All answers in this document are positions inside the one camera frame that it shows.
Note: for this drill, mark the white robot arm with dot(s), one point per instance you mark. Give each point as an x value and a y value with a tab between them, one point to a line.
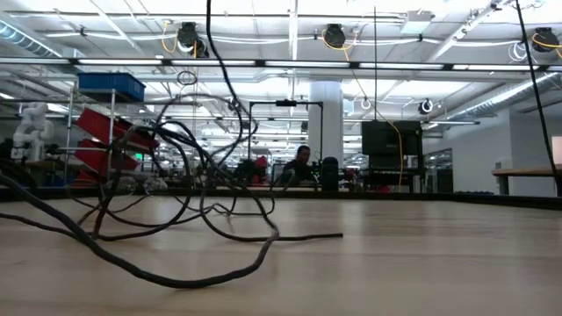
33	127

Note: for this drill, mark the person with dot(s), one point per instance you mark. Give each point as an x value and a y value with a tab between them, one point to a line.
298	169

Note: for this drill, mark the black cylindrical stand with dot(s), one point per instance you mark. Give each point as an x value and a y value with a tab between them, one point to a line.
330	175

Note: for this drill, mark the white building column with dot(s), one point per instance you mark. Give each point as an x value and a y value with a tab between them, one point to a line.
327	123

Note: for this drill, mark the black monitor on cart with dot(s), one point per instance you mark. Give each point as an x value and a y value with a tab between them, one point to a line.
386	138

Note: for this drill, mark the thin black vertical pole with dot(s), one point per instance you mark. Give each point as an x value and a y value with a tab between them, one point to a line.
375	66

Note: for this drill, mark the metal shelf rack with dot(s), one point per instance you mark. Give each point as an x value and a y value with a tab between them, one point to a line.
112	105

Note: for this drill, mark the red plastic bin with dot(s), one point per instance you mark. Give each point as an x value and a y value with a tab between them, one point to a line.
101	125
88	179
96	160

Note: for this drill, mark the blue plastic bin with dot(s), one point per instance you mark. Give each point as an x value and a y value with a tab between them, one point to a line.
110	85

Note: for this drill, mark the white ceiling box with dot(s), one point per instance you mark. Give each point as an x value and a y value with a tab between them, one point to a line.
416	22

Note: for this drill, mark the wooden workbench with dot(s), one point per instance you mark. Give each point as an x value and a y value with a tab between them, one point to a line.
527	172

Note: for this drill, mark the distant black gantry frame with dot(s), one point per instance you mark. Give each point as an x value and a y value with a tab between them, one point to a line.
285	103

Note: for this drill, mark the black aluminium table frame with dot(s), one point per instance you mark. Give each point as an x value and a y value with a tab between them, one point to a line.
439	197

